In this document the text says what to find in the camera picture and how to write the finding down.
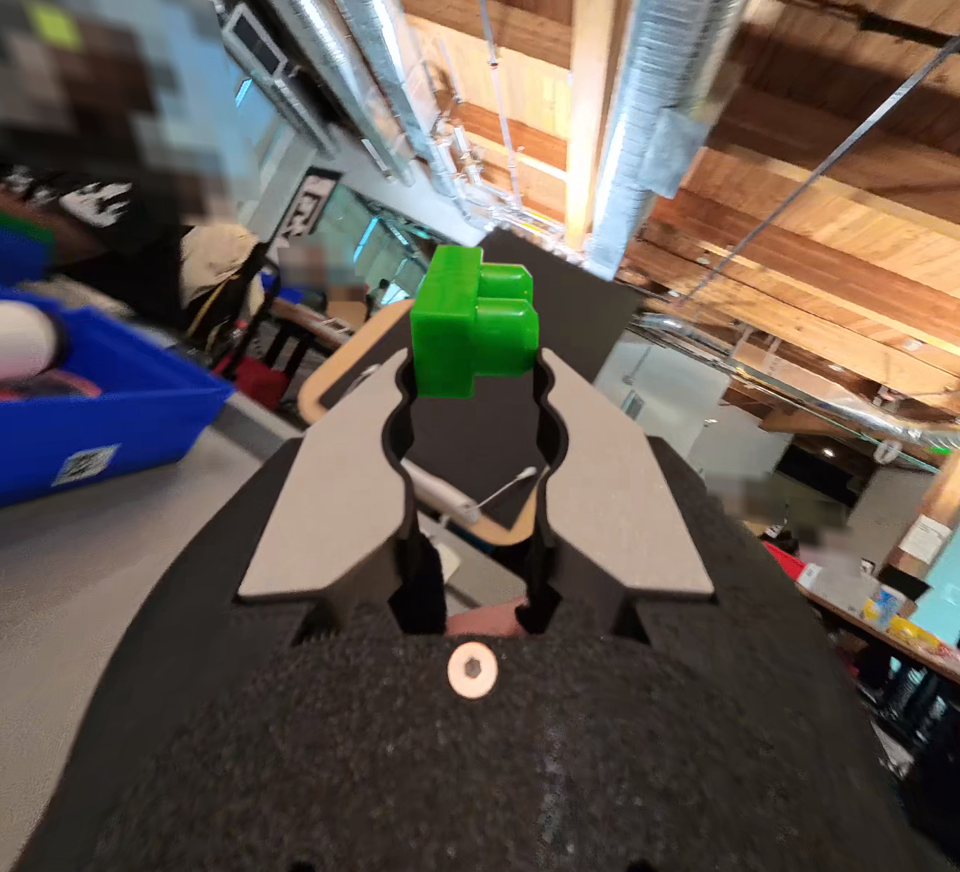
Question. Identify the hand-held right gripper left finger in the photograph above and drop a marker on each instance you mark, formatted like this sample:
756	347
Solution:
322	497

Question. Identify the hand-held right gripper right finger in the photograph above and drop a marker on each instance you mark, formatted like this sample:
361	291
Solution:
622	497

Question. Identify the green toy block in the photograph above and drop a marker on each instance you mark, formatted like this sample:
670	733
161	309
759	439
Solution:
457	332

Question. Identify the red bag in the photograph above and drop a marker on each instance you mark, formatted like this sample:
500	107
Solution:
259	381

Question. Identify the wood edged black board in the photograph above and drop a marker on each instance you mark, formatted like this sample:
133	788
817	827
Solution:
585	302

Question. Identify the blue bin with marker label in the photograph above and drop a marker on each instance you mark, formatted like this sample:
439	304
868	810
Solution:
112	422

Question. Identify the beige jacket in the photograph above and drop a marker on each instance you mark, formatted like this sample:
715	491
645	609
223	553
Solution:
217	257

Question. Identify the white cylinder roll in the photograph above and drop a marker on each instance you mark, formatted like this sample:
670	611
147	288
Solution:
26	340

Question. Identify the grey ceiling conduit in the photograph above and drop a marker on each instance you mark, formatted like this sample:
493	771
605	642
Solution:
825	160

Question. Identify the white air vent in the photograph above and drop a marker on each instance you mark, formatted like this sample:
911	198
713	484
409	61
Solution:
255	40

